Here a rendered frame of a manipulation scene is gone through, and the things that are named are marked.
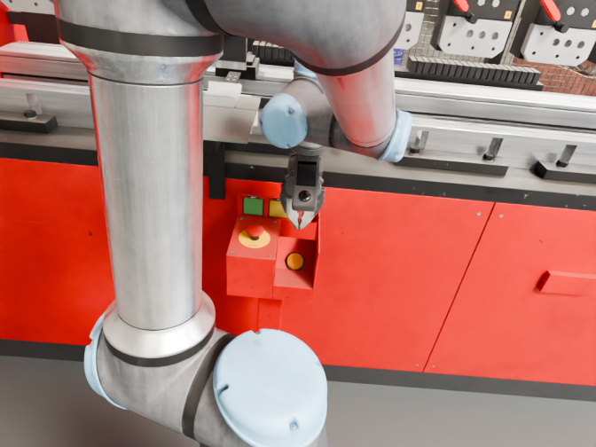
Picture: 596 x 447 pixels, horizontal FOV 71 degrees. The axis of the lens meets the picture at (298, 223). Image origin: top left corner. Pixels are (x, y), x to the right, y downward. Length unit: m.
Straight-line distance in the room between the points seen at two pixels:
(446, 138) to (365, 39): 0.91
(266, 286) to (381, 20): 0.74
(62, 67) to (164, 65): 1.25
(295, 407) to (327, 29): 0.33
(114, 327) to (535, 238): 1.11
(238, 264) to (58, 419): 0.96
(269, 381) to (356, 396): 1.23
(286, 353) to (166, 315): 0.13
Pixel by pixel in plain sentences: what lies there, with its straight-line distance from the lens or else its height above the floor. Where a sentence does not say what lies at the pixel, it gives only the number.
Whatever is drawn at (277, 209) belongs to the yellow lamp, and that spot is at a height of 0.81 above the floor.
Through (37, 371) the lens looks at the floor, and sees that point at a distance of 1.83.
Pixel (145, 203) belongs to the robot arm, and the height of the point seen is 1.17.
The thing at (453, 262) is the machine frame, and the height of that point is 0.62.
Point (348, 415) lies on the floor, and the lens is 1.61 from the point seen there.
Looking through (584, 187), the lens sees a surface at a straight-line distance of 1.33.
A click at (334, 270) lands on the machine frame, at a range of 1.25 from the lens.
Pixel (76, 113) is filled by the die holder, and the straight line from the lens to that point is 1.28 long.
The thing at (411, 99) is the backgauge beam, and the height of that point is 0.96.
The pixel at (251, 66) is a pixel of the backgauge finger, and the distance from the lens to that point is 1.31.
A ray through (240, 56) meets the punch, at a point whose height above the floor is 1.10.
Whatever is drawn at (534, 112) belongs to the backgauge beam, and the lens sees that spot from 1.56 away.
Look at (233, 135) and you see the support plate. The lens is 0.90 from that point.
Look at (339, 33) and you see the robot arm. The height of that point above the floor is 1.32.
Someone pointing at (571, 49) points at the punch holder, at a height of 1.19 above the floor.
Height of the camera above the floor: 1.37
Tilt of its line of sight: 35 degrees down
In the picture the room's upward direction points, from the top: 6 degrees clockwise
